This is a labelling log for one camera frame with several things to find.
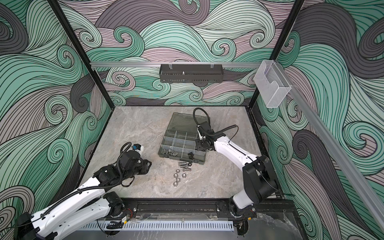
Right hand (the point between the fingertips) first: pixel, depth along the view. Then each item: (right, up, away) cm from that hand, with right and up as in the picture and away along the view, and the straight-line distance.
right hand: (201, 144), depth 88 cm
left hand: (-28, -8, -10) cm, 31 cm away
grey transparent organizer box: (-14, +1, +8) cm, 16 cm away
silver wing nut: (-23, -6, +5) cm, 24 cm away
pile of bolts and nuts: (-9, -14, 0) cm, 16 cm away
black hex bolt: (-6, -8, +4) cm, 11 cm away
